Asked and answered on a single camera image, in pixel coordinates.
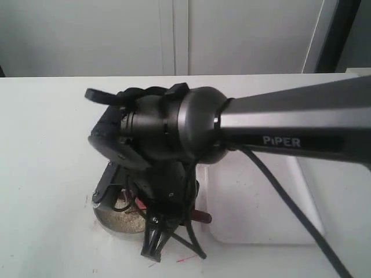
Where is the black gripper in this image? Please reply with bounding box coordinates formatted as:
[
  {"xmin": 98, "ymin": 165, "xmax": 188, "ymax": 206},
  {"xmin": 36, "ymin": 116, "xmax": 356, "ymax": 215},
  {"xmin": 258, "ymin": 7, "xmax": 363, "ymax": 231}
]
[{"xmin": 127, "ymin": 162, "xmax": 199, "ymax": 254}]

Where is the brown wooden spoon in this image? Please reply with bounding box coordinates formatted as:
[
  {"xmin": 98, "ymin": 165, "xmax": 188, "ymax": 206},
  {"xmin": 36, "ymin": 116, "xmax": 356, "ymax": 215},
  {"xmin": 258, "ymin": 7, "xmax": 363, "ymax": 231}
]
[{"xmin": 130, "ymin": 197, "xmax": 212, "ymax": 224}]

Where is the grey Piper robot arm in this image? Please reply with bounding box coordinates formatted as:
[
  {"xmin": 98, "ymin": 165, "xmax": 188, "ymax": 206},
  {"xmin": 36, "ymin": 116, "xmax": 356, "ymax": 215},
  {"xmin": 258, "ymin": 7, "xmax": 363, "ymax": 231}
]
[{"xmin": 85, "ymin": 76, "xmax": 370, "ymax": 260}]

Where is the steel bowl of rice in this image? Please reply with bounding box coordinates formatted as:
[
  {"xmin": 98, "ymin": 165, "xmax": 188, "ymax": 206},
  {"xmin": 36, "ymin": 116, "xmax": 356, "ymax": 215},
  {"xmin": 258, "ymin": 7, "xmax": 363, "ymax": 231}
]
[{"xmin": 93, "ymin": 189, "xmax": 145, "ymax": 235}]

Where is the white plastic tray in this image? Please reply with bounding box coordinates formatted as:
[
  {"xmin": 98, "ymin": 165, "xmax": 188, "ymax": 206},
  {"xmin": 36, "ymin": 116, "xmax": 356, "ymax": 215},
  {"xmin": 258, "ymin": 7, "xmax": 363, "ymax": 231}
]
[{"xmin": 196, "ymin": 152, "xmax": 325, "ymax": 245}]

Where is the dark door frame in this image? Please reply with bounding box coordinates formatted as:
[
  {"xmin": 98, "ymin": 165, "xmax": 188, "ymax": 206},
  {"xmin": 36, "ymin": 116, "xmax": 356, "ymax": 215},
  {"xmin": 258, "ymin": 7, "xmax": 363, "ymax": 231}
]
[{"xmin": 315, "ymin": 0, "xmax": 361, "ymax": 73}]

